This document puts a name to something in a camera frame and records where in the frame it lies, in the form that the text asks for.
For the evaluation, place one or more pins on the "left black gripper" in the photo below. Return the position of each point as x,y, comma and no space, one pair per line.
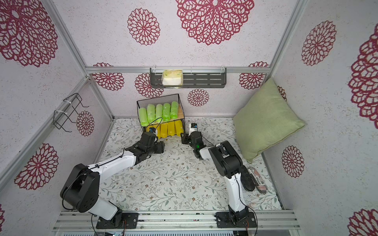
160,145

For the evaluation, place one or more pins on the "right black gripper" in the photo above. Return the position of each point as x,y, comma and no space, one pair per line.
185,138

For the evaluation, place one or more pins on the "yellow trash bag roll diagonal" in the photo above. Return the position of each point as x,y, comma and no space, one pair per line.
171,129

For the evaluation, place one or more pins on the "black wire wooden shelf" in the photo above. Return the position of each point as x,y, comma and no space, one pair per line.
161,100

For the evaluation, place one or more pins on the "green trash bag roll top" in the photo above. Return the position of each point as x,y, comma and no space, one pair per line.
151,113

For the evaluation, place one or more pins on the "pale green trash bag roll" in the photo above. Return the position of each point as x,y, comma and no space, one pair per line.
158,112

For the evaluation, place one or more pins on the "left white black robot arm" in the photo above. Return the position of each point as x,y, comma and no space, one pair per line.
81,189

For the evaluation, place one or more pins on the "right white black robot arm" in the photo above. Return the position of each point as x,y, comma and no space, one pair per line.
230,166

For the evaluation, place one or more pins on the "white sponge block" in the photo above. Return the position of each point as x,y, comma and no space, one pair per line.
172,78

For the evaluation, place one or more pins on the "black oval object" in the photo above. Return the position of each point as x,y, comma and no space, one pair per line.
246,179

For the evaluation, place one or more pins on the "green cushion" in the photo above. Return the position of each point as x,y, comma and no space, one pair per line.
264,121

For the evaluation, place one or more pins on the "red white striped packet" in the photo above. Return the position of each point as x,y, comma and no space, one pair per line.
258,181

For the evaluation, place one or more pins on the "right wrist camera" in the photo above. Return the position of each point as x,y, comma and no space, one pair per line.
193,128

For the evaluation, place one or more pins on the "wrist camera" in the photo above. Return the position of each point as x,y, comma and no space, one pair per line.
193,128
155,131

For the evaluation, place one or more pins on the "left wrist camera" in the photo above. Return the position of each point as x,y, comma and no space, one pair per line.
155,131

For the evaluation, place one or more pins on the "grey wall metal rack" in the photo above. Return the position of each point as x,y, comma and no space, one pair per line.
206,79

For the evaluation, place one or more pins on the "black wire wall hook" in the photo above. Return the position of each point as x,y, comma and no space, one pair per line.
71,104

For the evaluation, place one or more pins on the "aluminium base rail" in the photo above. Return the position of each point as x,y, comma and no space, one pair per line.
261,220

